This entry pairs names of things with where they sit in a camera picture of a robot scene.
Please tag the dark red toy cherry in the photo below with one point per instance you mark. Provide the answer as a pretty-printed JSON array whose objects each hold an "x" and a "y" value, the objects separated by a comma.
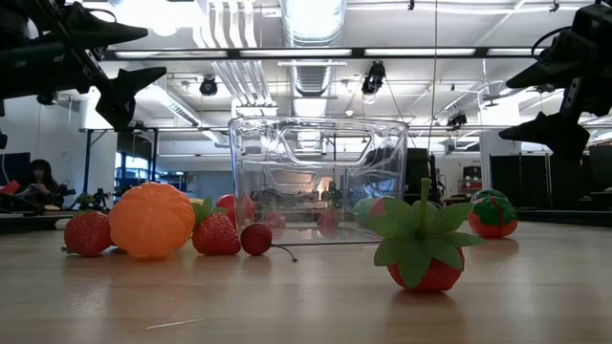
[{"x": 256, "y": 239}]

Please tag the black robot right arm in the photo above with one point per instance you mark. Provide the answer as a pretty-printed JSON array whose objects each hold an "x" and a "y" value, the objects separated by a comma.
[{"x": 595, "y": 16}]

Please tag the black metal background frame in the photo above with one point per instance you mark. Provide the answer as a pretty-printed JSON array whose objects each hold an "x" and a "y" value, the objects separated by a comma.
[{"x": 87, "y": 157}]

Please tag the black overhead light bar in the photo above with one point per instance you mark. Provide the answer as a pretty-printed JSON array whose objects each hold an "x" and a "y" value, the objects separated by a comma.
[{"x": 233, "y": 53}]

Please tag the black tripod equipment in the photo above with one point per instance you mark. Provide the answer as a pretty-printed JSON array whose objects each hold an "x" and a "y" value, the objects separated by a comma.
[{"x": 99, "y": 198}]

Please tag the red toy apple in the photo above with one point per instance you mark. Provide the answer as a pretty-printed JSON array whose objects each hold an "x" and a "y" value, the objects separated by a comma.
[{"x": 234, "y": 206}]

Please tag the red fabric fruit green calyx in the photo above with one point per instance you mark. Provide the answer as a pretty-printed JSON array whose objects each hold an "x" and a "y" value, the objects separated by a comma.
[{"x": 421, "y": 248}]

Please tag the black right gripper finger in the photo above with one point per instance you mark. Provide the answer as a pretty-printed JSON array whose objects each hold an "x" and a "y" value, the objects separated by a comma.
[
  {"x": 559, "y": 136},
  {"x": 557, "y": 69}
]

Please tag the black computer monitor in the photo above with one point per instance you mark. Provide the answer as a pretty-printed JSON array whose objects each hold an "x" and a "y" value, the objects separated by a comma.
[
  {"x": 601, "y": 167},
  {"x": 14, "y": 167},
  {"x": 420, "y": 172}
]

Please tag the white LED light strip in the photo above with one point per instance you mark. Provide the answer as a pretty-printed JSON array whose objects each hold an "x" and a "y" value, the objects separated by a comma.
[
  {"x": 421, "y": 51},
  {"x": 514, "y": 51},
  {"x": 296, "y": 52},
  {"x": 167, "y": 54}
]

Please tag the black hanging spotlight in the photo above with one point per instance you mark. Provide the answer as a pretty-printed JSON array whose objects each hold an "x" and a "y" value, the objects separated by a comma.
[
  {"x": 545, "y": 89},
  {"x": 208, "y": 86},
  {"x": 46, "y": 99},
  {"x": 374, "y": 76},
  {"x": 457, "y": 119}
]

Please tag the clear plastic storage container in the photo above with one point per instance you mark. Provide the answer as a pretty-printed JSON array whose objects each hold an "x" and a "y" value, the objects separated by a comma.
[{"x": 248, "y": 167}]

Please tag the red toy strawberry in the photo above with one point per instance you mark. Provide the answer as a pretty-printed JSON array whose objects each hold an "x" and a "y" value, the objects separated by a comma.
[
  {"x": 216, "y": 235},
  {"x": 327, "y": 217},
  {"x": 275, "y": 220},
  {"x": 88, "y": 235}
]

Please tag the white ceiling pipe bundle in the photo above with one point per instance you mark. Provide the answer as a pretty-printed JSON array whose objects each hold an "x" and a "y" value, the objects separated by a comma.
[{"x": 241, "y": 76}]

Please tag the silver ceiling air duct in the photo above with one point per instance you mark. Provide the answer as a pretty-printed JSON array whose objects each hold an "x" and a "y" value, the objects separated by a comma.
[{"x": 313, "y": 19}]

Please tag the red toy tomato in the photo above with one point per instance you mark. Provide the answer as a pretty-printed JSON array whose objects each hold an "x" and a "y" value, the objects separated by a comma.
[{"x": 492, "y": 228}]

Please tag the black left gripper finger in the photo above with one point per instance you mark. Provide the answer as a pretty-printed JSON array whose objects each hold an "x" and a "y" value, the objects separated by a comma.
[
  {"x": 122, "y": 102},
  {"x": 98, "y": 31}
]

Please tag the red object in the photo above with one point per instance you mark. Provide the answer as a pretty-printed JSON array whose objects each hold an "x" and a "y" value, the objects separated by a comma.
[{"x": 9, "y": 187}]

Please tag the red tool cabinet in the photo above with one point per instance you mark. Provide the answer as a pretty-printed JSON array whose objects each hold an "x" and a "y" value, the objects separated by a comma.
[{"x": 472, "y": 184}]

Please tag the black partition panels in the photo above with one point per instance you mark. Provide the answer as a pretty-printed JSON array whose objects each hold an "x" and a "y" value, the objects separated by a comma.
[{"x": 526, "y": 184}]

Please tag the person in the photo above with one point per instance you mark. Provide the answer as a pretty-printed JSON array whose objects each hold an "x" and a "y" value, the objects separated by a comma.
[{"x": 42, "y": 179}]

